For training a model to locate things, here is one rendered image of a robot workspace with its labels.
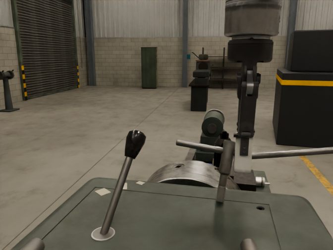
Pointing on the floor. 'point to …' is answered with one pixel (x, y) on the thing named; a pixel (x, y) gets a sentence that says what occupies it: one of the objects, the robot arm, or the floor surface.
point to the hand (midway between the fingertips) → (243, 152)
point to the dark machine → (305, 92)
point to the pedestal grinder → (7, 91)
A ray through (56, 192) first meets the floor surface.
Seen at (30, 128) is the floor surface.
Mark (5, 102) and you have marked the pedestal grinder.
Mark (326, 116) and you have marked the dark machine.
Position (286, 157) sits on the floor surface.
